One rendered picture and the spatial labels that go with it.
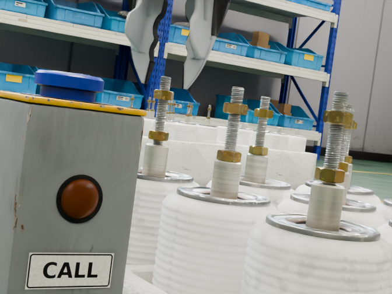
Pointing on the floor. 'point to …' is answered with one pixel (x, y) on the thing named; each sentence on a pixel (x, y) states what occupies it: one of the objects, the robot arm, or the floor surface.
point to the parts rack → (93, 34)
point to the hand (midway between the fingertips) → (168, 72)
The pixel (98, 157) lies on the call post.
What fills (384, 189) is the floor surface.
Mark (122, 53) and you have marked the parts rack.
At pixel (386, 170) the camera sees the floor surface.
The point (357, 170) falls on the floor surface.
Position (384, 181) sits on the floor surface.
